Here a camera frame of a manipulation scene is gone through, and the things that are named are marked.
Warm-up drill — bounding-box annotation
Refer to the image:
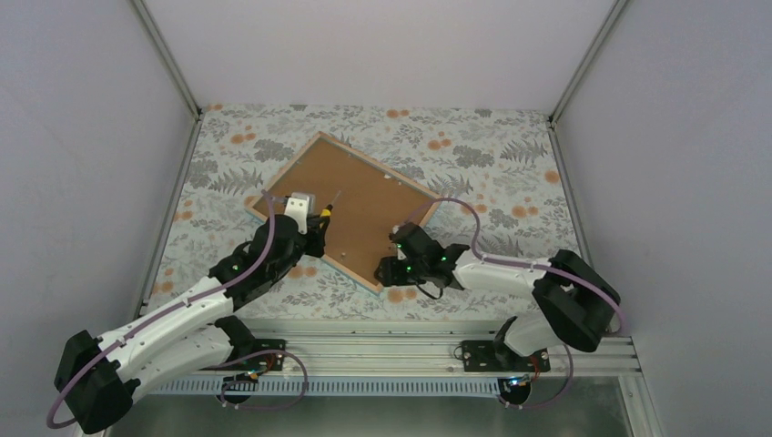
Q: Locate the aluminium mounting rail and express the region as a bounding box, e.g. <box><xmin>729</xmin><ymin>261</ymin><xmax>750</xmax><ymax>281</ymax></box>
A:
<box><xmin>251</xmin><ymin>320</ymin><xmax>642</xmax><ymax>378</ymax></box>

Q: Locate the brown frame backing board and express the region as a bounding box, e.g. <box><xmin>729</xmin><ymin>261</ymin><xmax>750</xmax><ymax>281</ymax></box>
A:
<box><xmin>251</xmin><ymin>138</ymin><xmax>435</xmax><ymax>286</ymax></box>

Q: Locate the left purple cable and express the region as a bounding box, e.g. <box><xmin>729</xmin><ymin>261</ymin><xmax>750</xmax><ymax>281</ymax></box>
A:
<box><xmin>46</xmin><ymin>190</ymin><xmax>279</xmax><ymax>431</ymax></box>

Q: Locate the teal wooden picture frame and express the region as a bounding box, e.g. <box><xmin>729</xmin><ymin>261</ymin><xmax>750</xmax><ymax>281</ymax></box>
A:
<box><xmin>244</xmin><ymin>131</ymin><xmax>443</xmax><ymax>296</ymax></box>

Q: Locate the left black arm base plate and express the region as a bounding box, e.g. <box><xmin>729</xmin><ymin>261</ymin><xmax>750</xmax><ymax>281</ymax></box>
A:
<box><xmin>204</xmin><ymin>339</ymin><xmax>287</xmax><ymax>373</ymax></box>

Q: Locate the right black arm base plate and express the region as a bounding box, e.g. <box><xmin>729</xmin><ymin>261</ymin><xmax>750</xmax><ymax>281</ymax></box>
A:
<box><xmin>452</xmin><ymin>340</ymin><xmax>551</xmax><ymax>373</ymax></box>

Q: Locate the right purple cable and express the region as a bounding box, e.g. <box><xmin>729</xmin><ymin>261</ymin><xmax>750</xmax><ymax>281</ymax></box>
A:
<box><xmin>401</xmin><ymin>198</ymin><xmax>626</xmax><ymax>337</ymax></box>

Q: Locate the left aluminium corner post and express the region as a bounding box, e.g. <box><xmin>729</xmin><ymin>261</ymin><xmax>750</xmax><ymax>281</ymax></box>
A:
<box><xmin>128</xmin><ymin>0</ymin><xmax>202</xmax><ymax>120</ymax></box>

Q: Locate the grey slotted cable duct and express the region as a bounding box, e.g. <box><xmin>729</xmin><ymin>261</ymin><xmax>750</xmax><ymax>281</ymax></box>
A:
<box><xmin>151</xmin><ymin>375</ymin><xmax>502</xmax><ymax>398</ymax></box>

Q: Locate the aluminium corner post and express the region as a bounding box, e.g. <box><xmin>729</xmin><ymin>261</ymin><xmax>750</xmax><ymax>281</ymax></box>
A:
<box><xmin>128</xmin><ymin>0</ymin><xmax>202</xmax><ymax>120</ymax></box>
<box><xmin>548</xmin><ymin>0</ymin><xmax>631</xmax><ymax>129</ymax></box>

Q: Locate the purple cable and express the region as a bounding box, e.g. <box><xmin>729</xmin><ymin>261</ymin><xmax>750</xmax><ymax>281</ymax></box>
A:
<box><xmin>401</xmin><ymin>198</ymin><xmax>626</xmax><ymax>337</ymax></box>
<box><xmin>46</xmin><ymin>190</ymin><xmax>279</xmax><ymax>431</ymax></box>

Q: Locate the floral patterned table mat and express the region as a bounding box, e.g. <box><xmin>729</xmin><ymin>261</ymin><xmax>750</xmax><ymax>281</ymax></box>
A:
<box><xmin>147</xmin><ymin>104</ymin><xmax>578</xmax><ymax>310</ymax></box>

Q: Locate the yellow black screwdriver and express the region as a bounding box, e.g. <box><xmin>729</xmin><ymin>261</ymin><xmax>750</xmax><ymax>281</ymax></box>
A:
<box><xmin>319</xmin><ymin>190</ymin><xmax>341</xmax><ymax>230</ymax></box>

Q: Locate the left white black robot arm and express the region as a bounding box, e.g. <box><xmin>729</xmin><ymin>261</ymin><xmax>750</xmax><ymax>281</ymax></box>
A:
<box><xmin>46</xmin><ymin>210</ymin><xmax>330</xmax><ymax>433</ymax></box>

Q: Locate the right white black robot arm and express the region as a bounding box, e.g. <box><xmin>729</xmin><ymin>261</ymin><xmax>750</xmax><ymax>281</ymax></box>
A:
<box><xmin>374</xmin><ymin>223</ymin><xmax>621</xmax><ymax>371</ymax></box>

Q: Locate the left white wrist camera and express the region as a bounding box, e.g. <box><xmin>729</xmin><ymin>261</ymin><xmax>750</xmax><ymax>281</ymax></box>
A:
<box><xmin>283</xmin><ymin>192</ymin><xmax>316</xmax><ymax>235</ymax></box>

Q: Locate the right aluminium corner post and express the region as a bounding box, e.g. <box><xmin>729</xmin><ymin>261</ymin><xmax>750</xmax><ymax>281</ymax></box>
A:
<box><xmin>548</xmin><ymin>0</ymin><xmax>631</xmax><ymax>129</ymax></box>

